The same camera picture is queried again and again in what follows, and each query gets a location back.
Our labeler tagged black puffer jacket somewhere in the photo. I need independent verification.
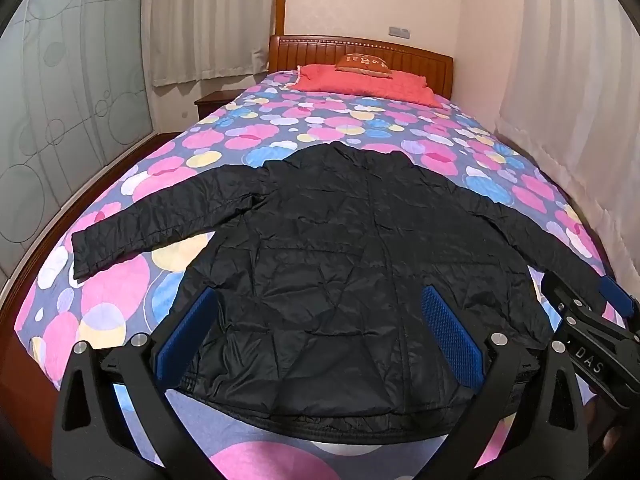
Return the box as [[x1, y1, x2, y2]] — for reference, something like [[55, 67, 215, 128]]
[[72, 142, 605, 445]]

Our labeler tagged person's right hand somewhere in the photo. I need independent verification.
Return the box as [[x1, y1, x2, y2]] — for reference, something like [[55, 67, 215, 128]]
[[585, 394, 624, 466]]

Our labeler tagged colourful dotted bed cover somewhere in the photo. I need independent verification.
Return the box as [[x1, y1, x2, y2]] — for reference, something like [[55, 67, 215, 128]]
[[18, 72, 604, 479]]

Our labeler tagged beige right curtain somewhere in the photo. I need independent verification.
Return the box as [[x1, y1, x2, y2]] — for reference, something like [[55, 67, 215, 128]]
[[498, 0, 639, 295]]

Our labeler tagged beige curtain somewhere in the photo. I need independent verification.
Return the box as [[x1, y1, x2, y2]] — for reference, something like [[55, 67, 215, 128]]
[[498, 0, 639, 295], [149, 0, 274, 87]]

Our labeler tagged red folded blanket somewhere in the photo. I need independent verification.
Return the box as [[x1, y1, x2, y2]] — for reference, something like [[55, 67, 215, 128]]
[[290, 64, 440, 107]]

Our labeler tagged orange embroidered pillow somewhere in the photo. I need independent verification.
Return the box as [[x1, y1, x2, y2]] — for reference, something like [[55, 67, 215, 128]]
[[335, 53, 393, 78]]

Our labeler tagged wooden nightstand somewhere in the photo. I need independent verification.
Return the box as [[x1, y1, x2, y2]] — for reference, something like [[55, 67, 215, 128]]
[[194, 89, 244, 119]]

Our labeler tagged frosted glass wardrobe door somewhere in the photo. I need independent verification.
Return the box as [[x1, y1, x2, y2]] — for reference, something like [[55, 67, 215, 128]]
[[1, 0, 152, 280]]

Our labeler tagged wooden headboard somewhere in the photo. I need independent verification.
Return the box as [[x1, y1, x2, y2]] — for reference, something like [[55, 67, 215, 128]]
[[268, 35, 454, 99]]

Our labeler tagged beige left curtain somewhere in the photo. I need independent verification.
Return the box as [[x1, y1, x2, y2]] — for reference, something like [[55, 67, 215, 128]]
[[149, 0, 274, 87]]

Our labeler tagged wooden bed frame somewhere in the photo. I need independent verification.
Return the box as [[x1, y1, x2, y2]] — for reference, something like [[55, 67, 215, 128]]
[[1, 132, 177, 468]]

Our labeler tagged wall switch plate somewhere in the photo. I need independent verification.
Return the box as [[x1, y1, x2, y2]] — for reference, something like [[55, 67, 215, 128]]
[[388, 26, 411, 39]]

